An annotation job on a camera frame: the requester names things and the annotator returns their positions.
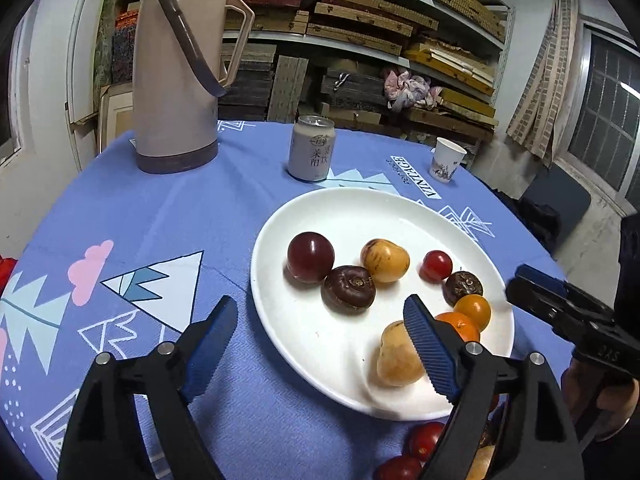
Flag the white board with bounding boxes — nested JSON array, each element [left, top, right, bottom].
[[67, 0, 101, 171]]

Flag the barred window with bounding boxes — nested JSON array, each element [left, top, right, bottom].
[[555, 20, 640, 211]]

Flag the shelf of stacked wooden boards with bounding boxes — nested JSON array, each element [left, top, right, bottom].
[[92, 0, 506, 141]]

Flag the person's right hand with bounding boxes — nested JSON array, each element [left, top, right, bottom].
[[560, 357, 640, 443]]

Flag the light wooden frame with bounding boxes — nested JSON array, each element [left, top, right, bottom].
[[97, 85, 136, 153]]

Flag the black cloth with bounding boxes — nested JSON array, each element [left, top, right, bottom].
[[492, 187, 563, 261]]

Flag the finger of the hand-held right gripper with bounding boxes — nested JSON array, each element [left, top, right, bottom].
[[506, 280, 613, 346], [515, 264, 616, 326]]

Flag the white metal shelf rack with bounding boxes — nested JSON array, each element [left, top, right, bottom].
[[220, 0, 516, 131]]

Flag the blue printed tablecloth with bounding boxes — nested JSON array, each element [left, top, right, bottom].
[[0, 120, 576, 480]]

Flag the white plate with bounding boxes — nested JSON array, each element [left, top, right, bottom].
[[250, 187, 516, 422]]

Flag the checked hanging curtain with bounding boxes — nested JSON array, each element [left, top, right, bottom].
[[506, 0, 581, 168]]

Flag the dark blue chair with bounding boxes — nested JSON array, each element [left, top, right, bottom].
[[522, 162, 592, 231]]

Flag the dark brown water chestnut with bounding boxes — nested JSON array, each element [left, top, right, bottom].
[[321, 265, 377, 315], [480, 417, 501, 448], [443, 270, 484, 307]]

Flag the dark purple plum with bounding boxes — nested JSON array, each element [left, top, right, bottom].
[[286, 231, 336, 285]]

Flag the large orange tangerine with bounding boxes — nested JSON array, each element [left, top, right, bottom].
[[434, 311, 481, 346]]

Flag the speckled yellow fruit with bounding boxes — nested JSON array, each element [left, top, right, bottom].
[[360, 238, 411, 284]]

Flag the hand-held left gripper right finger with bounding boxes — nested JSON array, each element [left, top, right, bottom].
[[402, 294, 586, 480]]

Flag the printed paper cup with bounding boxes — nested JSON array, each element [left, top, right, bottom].
[[429, 136, 468, 183]]

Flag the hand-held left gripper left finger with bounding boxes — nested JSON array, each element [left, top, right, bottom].
[[57, 296, 239, 480]]

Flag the beige thermos flask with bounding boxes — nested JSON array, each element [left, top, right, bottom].
[[132, 0, 256, 175]]

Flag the pink cloth bundle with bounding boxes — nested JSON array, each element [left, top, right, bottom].
[[384, 67, 443, 111]]

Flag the yellow round fruit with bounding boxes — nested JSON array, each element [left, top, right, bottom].
[[376, 320, 426, 388], [467, 444, 498, 480]]

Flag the orange tomato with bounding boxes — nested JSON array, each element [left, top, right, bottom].
[[452, 294, 492, 332]]

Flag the white framed window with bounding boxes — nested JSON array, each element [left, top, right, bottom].
[[0, 5, 31, 166]]

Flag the white beverage can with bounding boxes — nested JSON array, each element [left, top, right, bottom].
[[288, 115, 337, 182]]

